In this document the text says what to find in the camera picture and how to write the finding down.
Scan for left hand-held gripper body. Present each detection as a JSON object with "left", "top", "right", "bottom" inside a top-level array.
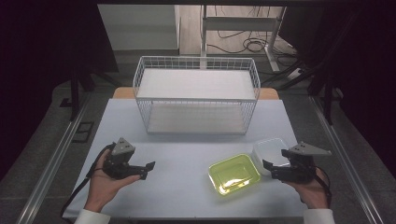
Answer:
[{"left": 102, "top": 137, "right": 148, "bottom": 180}]

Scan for white metal desk frame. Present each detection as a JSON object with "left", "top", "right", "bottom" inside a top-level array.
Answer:
[{"left": 199, "top": 5, "right": 288, "bottom": 73}]

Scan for person's right hand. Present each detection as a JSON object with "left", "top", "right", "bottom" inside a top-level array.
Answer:
[{"left": 283, "top": 167, "right": 332, "bottom": 211}]

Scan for black floor bracket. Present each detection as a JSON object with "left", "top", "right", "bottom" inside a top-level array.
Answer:
[{"left": 72, "top": 120, "right": 95, "bottom": 145}]

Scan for white table mat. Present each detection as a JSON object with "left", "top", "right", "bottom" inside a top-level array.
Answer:
[{"left": 62, "top": 98, "right": 309, "bottom": 219}]

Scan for white square plastic container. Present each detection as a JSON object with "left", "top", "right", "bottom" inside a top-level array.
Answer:
[{"left": 250, "top": 137, "right": 292, "bottom": 177}]

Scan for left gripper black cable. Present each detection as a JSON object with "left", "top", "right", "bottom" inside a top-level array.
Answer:
[{"left": 59, "top": 142, "right": 117, "bottom": 224}]

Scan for metal floor rail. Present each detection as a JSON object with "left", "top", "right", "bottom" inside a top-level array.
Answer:
[
  {"left": 14, "top": 92, "right": 92, "bottom": 224},
  {"left": 308, "top": 95, "right": 385, "bottom": 224}
]

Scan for wooden table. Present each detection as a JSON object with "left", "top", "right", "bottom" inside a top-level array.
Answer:
[{"left": 112, "top": 87, "right": 280, "bottom": 101}]

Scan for white cabinet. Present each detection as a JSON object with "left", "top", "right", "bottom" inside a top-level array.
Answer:
[{"left": 97, "top": 4, "right": 182, "bottom": 57}]

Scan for yellow-green plastic container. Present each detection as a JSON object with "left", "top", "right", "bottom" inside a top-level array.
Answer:
[{"left": 207, "top": 152, "right": 262, "bottom": 196}]

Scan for white wire basket shelf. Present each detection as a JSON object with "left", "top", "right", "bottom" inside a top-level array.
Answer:
[{"left": 133, "top": 55, "right": 262, "bottom": 135}]

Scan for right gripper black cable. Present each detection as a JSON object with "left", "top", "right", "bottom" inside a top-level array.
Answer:
[{"left": 313, "top": 165, "right": 332, "bottom": 209}]

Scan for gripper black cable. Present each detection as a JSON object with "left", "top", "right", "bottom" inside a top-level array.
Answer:
[
  {"left": 59, "top": 142, "right": 117, "bottom": 224},
  {"left": 313, "top": 165, "right": 332, "bottom": 209}
]

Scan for black stand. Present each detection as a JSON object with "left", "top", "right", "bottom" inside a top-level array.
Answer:
[
  {"left": 261, "top": 59, "right": 345, "bottom": 126},
  {"left": 68, "top": 60, "right": 120, "bottom": 123}
]

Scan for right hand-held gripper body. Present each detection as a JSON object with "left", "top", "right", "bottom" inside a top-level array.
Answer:
[{"left": 270, "top": 141, "right": 332, "bottom": 184}]

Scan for white power strip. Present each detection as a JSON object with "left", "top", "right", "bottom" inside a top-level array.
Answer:
[{"left": 285, "top": 66, "right": 304, "bottom": 81}]

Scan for person's left hand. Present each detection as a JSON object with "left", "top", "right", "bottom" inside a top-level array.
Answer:
[{"left": 83, "top": 148, "right": 142, "bottom": 214}]

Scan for black floor cables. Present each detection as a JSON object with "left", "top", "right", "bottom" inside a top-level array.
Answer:
[{"left": 206, "top": 5, "right": 301, "bottom": 68}]

